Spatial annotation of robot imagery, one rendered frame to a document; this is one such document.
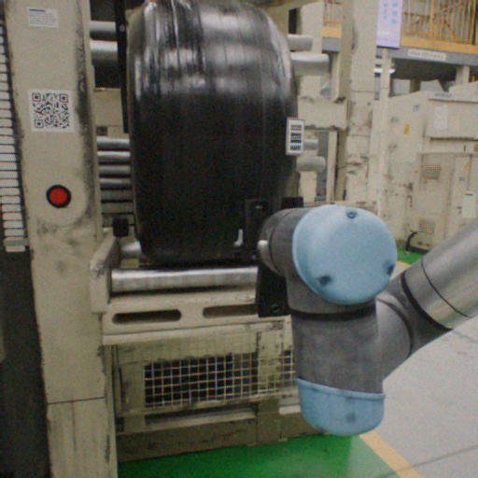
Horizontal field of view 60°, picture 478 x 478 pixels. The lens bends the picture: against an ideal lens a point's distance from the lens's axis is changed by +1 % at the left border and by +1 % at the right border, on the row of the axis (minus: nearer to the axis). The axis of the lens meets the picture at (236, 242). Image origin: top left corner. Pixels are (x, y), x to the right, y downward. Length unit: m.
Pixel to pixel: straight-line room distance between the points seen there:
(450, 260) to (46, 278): 0.74
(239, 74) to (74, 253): 0.47
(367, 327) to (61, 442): 0.83
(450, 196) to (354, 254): 5.01
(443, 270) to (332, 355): 0.14
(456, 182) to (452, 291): 4.94
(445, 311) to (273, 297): 0.20
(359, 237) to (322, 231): 0.03
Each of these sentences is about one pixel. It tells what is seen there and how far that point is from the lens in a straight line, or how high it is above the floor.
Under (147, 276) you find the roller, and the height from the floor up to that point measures 0.91.
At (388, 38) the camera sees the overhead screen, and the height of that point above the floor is 2.41.
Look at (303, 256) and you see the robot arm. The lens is 0.31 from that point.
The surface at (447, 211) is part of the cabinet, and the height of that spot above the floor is 0.58.
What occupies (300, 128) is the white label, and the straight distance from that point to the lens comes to 0.73.
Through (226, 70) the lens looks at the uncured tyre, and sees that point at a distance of 0.71.
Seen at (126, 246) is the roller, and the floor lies 0.91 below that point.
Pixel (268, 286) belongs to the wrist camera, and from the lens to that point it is 0.51.
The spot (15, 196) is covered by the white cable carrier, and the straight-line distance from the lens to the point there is 0.91.
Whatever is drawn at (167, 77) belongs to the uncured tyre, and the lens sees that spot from 0.69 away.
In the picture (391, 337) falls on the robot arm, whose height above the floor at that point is 0.97.
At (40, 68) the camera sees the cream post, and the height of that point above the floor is 1.29.
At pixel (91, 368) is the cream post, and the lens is 0.97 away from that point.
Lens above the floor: 1.12
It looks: 11 degrees down
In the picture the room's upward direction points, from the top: straight up
